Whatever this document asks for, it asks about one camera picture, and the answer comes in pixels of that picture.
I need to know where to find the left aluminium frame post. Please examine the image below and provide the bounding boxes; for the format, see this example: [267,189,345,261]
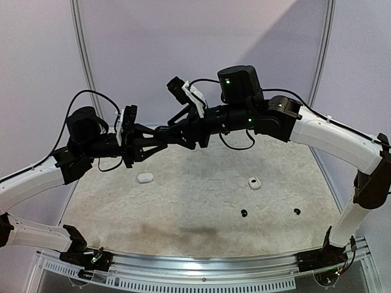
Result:
[69,0,103,107]

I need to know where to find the white earbud charging case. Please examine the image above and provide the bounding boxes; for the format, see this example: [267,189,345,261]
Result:
[248,176,261,190]

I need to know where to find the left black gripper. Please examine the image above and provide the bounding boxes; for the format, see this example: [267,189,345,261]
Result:
[82,123,168,168]

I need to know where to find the black oval charging case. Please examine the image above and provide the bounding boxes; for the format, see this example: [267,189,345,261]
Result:
[154,126,169,141]

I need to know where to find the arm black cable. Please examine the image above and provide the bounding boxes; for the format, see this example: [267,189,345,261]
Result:
[0,90,125,184]
[186,78,391,150]

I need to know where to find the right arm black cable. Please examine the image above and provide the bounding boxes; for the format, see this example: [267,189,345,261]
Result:
[186,78,391,150]

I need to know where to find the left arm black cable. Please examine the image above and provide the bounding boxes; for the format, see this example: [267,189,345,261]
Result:
[0,90,125,184]

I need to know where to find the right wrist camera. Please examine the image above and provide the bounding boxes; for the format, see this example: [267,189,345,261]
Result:
[166,76,207,118]

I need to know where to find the aluminium front rail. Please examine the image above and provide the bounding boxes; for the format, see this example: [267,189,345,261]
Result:
[27,237,382,292]

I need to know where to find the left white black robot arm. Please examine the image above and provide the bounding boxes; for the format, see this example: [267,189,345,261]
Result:
[1,106,167,265]

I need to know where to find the right aluminium frame post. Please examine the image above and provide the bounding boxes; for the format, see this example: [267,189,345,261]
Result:
[308,0,336,106]

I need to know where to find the small white oval case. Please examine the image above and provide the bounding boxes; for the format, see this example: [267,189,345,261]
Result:
[137,173,154,184]

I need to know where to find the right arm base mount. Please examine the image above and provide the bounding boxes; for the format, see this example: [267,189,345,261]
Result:
[295,226,356,273]

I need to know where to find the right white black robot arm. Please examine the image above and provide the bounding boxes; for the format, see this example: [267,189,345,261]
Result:
[157,65,390,266]

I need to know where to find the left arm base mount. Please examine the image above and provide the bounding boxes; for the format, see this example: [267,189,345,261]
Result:
[59,225,113,272]

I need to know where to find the aluminium frame post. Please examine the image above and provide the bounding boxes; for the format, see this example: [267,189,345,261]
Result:
[308,0,336,106]
[69,0,103,107]

